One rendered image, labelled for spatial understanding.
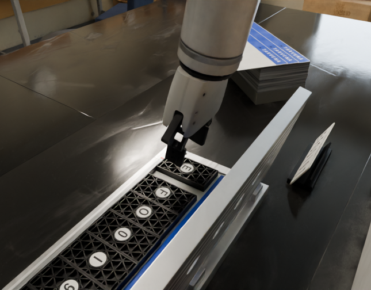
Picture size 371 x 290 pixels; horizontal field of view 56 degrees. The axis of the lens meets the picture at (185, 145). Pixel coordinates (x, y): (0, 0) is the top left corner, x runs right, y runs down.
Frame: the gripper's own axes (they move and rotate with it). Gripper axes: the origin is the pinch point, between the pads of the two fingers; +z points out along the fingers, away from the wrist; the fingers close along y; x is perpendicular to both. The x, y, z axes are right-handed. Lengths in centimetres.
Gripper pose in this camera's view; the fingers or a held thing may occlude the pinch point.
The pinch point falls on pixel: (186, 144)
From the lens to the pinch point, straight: 57.3
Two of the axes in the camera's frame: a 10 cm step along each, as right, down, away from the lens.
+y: -5.5, 5.0, -6.7
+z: -1.8, 7.1, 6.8
